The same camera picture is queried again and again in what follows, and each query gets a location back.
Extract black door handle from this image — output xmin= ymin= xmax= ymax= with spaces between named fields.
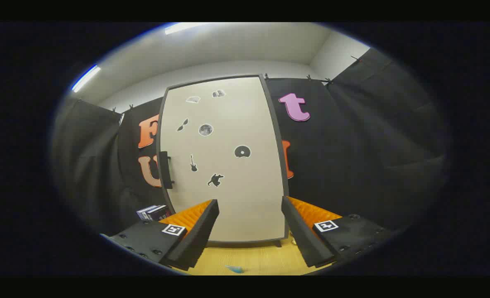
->
xmin=159 ymin=151 xmax=174 ymax=190

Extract black backdrop cloth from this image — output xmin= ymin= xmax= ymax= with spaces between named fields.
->
xmin=52 ymin=48 xmax=448 ymax=236

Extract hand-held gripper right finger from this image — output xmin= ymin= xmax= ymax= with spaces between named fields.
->
xmin=281 ymin=196 xmax=394 ymax=268

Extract dark grey cabinet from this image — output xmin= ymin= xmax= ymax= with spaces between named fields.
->
xmin=156 ymin=73 xmax=290 ymax=248

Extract beige cabinet door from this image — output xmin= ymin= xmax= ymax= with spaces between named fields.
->
xmin=161 ymin=77 xmax=286 ymax=243

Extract dark navy book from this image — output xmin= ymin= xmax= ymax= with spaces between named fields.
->
xmin=147 ymin=205 xmax=171 ymax=221

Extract ceiling light panel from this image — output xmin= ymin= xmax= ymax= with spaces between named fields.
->
xmin=164 ymin=23 xmax=208 ymax=35
xmin=72 ymin=65 xmax=101 ymax=92

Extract light blue book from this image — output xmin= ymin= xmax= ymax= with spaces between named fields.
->
xmin=136 ymin=206 xmax=158 ymax=220

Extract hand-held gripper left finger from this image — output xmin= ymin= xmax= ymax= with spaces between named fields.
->
xmin=104 ymin=199 xmax=220 ymax=272

